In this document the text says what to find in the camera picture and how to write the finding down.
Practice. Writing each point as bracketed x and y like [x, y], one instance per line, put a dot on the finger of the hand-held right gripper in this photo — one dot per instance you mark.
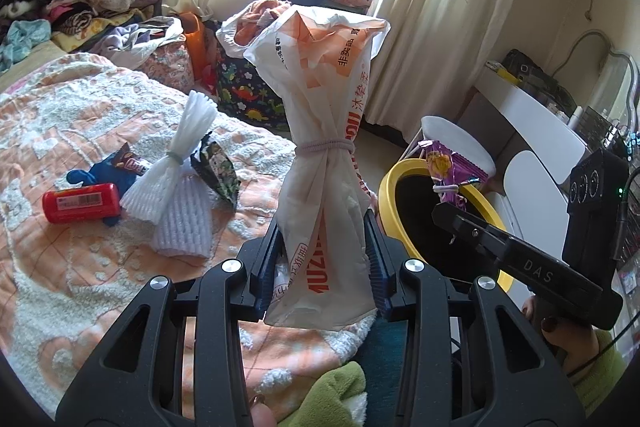
[470, 227]

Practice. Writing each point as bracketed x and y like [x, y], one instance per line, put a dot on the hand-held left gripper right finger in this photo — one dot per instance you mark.
[380, 277]

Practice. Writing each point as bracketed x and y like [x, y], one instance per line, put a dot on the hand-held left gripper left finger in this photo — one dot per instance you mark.
[265, 279]

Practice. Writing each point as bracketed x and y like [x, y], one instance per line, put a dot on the purple snack wrapper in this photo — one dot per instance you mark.
[445, 167]

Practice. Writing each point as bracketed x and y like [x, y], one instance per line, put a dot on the yellow rimmed black trash bin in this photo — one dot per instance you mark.
[395, 177]

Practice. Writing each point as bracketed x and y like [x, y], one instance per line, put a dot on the white foam net sleeve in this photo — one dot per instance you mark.
[180, 217]

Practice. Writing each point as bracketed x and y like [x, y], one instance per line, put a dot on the black green snack wrapper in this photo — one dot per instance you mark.
[220, 172]

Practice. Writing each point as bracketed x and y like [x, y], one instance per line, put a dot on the white orange plastic bag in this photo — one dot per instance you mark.
[320, 107]

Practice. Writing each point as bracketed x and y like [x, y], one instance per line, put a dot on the blue snack wrapper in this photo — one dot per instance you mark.
[107, 172]

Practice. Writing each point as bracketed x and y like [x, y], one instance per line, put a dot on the red cylindrical can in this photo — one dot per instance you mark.
[80, 202]

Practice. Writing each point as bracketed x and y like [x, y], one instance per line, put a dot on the person's left hand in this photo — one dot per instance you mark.
[262, 417]

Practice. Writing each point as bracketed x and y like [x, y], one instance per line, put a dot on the person's right hand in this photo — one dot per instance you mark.
[565, 342]

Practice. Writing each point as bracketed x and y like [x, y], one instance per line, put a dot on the cosmetics organizer rack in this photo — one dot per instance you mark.
[600, 127]

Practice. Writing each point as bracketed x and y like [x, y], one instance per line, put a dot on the white bottle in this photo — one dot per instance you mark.
[575, 119]

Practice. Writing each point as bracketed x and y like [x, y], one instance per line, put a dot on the dark teal cloth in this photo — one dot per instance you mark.
[385, 372]

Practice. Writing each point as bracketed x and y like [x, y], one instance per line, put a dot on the white vanity desk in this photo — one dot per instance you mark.
[530, 117]

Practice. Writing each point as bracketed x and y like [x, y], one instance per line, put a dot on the wavy edged mirror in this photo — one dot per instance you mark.
[627, 92]

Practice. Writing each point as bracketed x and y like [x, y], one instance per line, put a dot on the green plush cloth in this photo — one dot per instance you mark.
[330, 397]

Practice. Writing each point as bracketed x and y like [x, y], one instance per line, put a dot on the dark handbag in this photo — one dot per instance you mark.
[540, 77]

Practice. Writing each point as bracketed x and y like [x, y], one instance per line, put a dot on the yellow box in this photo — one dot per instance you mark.
[502, 72]

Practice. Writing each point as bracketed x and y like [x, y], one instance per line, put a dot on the dinosaur print laundry basket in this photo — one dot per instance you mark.
[245, 92]

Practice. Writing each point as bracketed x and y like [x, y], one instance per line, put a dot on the orange shopping bag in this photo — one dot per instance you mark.
[195, 42]

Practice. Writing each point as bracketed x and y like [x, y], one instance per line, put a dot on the white bag of orange clothes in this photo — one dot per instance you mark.
[240, 27]

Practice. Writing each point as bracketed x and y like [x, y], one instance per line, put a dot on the beige bed sheet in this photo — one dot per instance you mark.
[30, 62]

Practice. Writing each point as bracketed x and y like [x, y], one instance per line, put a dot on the light blue garment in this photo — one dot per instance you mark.
[25, 42]

